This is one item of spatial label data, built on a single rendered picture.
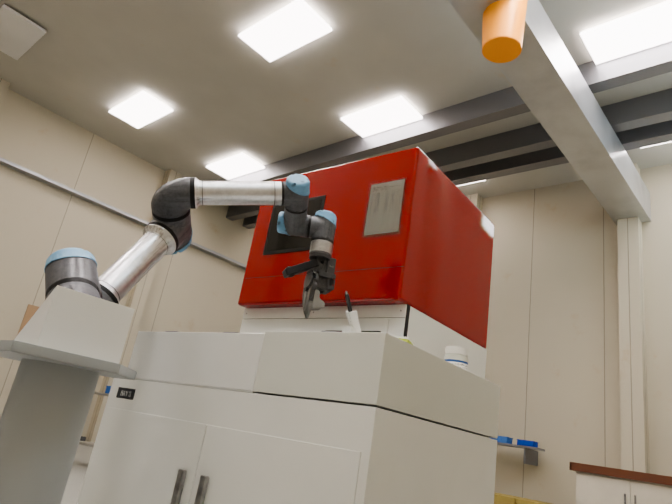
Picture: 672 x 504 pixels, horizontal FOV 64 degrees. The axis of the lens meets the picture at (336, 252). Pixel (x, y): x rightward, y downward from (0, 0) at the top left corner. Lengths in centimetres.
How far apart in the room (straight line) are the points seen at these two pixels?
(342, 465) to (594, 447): 825
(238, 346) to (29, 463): 50
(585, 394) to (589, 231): 273
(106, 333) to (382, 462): 66
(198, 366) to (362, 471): 58
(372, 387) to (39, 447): 67
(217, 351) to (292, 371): 27
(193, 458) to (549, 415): 838
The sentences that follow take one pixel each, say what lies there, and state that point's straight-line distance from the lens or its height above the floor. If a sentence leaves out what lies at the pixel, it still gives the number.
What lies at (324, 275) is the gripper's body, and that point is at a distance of 171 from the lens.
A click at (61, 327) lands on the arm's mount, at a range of 126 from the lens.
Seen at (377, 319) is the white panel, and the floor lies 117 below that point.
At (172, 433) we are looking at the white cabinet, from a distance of 151.
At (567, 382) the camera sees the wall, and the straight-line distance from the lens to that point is 948.
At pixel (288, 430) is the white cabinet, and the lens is 122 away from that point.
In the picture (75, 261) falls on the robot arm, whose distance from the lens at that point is 142.
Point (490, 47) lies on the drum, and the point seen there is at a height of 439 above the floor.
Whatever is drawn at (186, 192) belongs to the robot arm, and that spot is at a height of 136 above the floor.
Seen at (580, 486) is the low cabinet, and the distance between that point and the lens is 599.
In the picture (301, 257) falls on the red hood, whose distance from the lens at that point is 217.
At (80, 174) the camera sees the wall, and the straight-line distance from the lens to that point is 1180.
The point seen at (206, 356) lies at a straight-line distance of 147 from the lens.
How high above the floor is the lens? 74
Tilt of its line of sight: 19 degrees up
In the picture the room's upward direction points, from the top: 10 degrees clockwise
